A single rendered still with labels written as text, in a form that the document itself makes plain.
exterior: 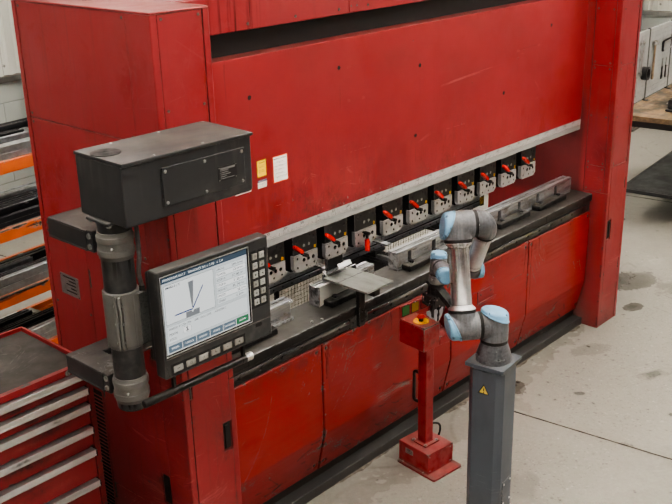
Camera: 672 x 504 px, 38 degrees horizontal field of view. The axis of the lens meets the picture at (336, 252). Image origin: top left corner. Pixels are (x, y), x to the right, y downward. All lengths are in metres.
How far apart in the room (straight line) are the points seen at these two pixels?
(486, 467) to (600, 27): 2.74
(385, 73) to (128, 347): 1.94
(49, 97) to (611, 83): 3.34
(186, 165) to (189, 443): 1.25
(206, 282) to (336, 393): 1.57
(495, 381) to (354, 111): 1.31
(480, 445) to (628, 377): 1.70
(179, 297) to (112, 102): 0.83
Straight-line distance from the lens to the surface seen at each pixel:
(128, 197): 2.84
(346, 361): 4.47
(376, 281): 4.35
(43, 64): 3.83
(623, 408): 5.49
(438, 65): 4.74
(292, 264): 4.19
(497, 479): 4.38
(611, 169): 6.03
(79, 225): 3.11
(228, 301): 3.15
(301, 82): 4.03
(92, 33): 3.52
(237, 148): 3.06
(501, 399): 4.17
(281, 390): 4.20
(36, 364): 3.89
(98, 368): 3.28
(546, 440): 5.13
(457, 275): 4.00
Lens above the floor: 2.67
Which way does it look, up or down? 21 degrees down
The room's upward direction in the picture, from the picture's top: 1 degrees counter-clockwise
